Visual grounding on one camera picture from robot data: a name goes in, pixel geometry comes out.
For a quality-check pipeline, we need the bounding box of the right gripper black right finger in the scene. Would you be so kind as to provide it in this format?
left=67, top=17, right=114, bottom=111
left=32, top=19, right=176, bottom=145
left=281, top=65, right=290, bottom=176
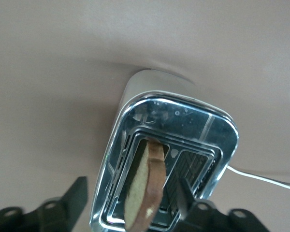
left=175, top=180, right=270, bottom=232

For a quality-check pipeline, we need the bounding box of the white toaster power cord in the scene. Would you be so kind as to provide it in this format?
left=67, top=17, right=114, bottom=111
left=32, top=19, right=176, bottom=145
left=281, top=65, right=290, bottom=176
left=228, top=165, right=290, bottom=189

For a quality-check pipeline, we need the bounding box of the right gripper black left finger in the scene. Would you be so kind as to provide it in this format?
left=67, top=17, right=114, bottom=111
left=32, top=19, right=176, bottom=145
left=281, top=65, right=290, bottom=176
left=0, top=176, right=88, bottom=232

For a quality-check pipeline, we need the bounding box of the slice of brown bread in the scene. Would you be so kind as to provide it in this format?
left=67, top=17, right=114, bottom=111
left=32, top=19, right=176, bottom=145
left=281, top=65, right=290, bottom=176
left=124, top=137, right=166, bottom=232

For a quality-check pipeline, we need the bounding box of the chrome and beige toaster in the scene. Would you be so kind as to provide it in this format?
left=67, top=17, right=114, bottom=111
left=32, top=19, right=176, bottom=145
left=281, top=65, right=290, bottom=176
left=89, top=69, right=240, bottom=232

